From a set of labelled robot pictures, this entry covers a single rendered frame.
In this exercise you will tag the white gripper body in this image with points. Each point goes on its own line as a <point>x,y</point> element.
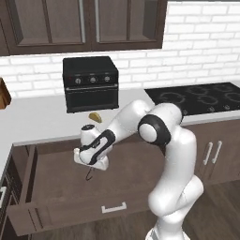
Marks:
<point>101,163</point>

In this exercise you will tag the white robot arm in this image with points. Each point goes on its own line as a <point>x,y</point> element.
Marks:
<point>175,162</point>

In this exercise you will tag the dark brown drawer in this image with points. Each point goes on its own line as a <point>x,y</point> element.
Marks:
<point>62,187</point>

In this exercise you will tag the olive yellow food piece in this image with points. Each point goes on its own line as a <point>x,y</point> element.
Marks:
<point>95,117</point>

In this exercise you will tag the black toaster oven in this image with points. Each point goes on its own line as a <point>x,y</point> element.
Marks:
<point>90,81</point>

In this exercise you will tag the dark side cupboard run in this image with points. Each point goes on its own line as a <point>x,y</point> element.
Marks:
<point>7,187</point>

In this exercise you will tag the brown lower cupboard door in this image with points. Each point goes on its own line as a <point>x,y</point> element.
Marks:
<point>201,175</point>
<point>229,150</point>

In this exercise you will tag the black hob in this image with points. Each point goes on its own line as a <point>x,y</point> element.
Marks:
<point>200,97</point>

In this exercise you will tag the brown wooden object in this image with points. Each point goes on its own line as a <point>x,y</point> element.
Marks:
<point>3,93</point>

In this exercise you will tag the dark brown upper cupboard door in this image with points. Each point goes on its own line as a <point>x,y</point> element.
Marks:
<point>47,25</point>
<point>3,28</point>
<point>128,23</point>

